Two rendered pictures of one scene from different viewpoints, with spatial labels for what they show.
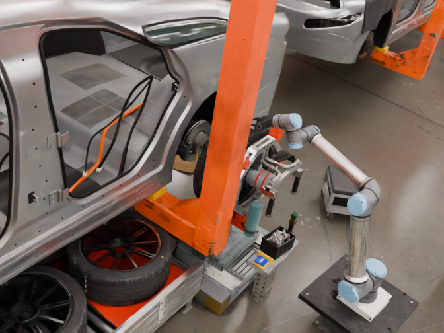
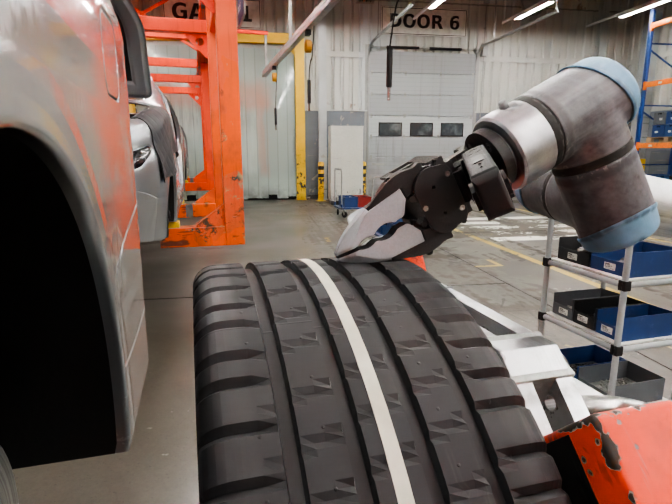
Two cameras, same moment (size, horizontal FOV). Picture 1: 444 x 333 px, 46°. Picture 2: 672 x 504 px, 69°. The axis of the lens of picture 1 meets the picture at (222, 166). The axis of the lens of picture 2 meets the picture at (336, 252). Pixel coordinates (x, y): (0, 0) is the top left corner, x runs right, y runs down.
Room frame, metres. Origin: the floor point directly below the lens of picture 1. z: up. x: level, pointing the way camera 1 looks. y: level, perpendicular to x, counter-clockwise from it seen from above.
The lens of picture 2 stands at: (2.67, 0.24, 1.29)
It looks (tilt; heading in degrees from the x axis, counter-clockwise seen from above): 12 degrees down; 314
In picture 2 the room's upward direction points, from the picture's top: straight up
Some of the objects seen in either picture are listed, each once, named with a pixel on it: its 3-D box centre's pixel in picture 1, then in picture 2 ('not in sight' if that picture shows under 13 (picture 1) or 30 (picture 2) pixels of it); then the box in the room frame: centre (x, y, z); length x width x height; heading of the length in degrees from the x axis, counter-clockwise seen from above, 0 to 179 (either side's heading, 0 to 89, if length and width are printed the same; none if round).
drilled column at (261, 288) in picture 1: (265, 277); not in sight; (2.64, -0.44, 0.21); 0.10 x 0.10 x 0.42; 60
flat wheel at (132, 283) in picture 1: (120, 255); not in sight; (2.43, 0.55, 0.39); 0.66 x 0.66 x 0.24
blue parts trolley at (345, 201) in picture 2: not in sight; (360, 192); (9.19, -7.33, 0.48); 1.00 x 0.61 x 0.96; 58
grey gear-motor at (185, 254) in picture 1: (190, 240); not in sight; (2.82, 0.13, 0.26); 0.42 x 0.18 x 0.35; 60
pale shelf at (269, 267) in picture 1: (273, 252); not in sight; (2.66, -0.45, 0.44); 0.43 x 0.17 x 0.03; 150
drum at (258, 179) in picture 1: (263, 180); not in sight; (2.88, -0.29, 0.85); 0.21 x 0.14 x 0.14; 60
